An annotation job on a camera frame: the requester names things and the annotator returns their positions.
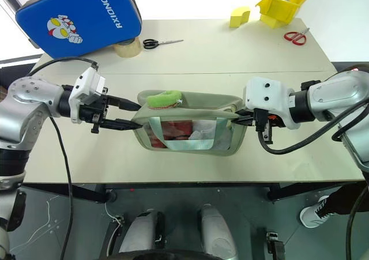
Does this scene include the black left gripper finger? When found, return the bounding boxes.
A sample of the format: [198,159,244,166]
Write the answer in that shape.
[108,96,142,112]
[100,118,143,132]

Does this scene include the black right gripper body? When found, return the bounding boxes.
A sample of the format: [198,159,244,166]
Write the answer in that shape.
[252,108,285,144]

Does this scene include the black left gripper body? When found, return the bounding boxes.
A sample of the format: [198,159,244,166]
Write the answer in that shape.
[78,87,122,134]

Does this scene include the green plush keychain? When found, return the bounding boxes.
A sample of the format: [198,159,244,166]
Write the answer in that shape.
[146,89,183,111]

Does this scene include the green zip pouch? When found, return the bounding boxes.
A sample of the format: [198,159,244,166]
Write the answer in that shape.
[134,89,249,157]

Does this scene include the white packet inside pouch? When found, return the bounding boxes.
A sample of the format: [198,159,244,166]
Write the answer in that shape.
[188,119,217,142]

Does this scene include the red packet inside pouch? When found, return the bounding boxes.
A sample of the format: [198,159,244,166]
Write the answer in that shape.
[149,120,193,149]

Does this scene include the brown packing tape roll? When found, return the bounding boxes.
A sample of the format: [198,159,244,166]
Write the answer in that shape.
[112,37,142,59]

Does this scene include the blue RXIONG cartoon pad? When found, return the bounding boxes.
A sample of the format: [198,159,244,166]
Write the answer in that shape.
[14,0,143,59]

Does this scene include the yellow curved block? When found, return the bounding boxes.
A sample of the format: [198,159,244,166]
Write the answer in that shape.
[229,6,252,28]

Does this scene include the white sneaker with black laces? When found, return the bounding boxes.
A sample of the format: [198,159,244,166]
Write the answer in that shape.
[299,195,333,229]

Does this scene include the black trouser leg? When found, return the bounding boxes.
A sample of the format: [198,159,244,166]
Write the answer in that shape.
[325,182,369,216]

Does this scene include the silver left robot leg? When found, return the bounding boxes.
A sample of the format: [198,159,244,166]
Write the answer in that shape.
[118,209,167,255]

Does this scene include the silver robot leg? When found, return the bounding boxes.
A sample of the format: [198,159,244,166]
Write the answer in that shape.
[198,203,239,260]
[118,209,167,255]

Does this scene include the yellow plastic bin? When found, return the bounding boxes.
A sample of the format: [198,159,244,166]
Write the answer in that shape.
[255,0,311,30]

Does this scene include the silver right robot leg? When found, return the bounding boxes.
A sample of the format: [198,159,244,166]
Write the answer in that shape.
[198,203,239,260]

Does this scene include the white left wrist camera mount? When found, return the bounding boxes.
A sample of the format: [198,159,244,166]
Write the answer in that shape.
[68,67,107,125]

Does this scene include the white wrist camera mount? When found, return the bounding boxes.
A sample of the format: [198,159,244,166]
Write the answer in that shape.
[243,76,301,130]
[68,67,107,125]

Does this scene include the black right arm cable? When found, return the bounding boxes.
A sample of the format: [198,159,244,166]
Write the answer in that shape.
[255,97,369,260]

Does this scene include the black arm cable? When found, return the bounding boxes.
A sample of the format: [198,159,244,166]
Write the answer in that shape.
[255,97,369,260]
[25,57,99,260]

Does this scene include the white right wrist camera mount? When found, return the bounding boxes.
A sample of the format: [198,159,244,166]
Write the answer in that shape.
[243,76,301,130]

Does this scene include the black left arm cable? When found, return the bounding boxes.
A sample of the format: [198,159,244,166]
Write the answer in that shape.
[25,57,99,260]

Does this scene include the black handled scissors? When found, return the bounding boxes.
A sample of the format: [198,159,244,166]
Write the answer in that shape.
[142,38,185,51]

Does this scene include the black table frame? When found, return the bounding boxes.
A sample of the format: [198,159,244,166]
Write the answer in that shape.
[22,181,364,205]

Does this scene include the white floor cable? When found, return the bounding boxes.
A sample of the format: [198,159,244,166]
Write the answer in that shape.
[104,202,124,257]

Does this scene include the red handled scissors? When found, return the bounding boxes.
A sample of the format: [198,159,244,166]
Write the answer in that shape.
[284,27,311,46]

